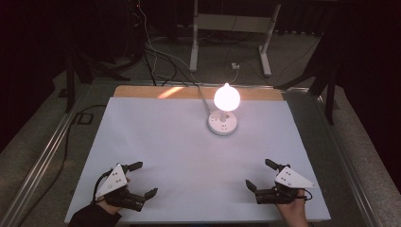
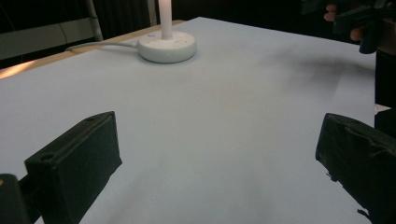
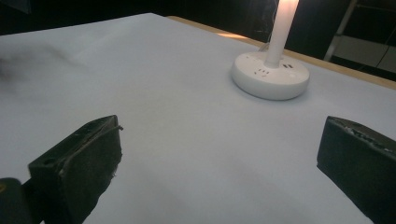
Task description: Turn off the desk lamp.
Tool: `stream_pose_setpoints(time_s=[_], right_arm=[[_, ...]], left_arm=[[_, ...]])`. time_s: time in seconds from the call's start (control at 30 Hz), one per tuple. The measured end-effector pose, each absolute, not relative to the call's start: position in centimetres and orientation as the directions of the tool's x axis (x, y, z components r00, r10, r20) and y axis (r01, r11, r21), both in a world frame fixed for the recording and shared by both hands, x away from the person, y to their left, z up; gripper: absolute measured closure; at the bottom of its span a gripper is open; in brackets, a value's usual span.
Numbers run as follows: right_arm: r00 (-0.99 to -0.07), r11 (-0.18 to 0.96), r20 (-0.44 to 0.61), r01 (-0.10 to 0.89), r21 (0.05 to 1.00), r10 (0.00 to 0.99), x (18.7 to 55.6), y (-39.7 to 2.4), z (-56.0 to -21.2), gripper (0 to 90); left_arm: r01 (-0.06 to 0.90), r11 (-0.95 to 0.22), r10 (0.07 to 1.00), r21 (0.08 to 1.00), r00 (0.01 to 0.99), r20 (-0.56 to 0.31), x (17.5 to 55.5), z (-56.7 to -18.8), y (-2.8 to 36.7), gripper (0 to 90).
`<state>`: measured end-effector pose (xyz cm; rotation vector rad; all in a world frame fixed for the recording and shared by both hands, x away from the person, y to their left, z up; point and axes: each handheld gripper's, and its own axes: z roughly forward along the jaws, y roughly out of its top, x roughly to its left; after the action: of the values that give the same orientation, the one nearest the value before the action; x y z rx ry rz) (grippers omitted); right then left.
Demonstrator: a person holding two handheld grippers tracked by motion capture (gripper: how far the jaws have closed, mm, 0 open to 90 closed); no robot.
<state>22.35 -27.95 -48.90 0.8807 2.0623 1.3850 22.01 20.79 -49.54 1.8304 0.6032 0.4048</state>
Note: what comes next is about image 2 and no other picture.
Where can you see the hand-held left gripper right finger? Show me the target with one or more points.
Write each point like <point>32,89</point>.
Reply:
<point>358,155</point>

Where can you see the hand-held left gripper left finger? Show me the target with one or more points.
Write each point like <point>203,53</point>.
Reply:
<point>74,165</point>

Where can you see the white metal stand pole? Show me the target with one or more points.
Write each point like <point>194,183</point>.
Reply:
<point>95,18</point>

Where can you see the white round lamp base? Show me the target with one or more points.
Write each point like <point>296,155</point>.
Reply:
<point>166,46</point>

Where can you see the dark curtain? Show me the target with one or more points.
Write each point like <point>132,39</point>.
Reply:
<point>124,14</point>

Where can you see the grey wall panel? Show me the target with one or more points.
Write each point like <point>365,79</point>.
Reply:
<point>40,39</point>

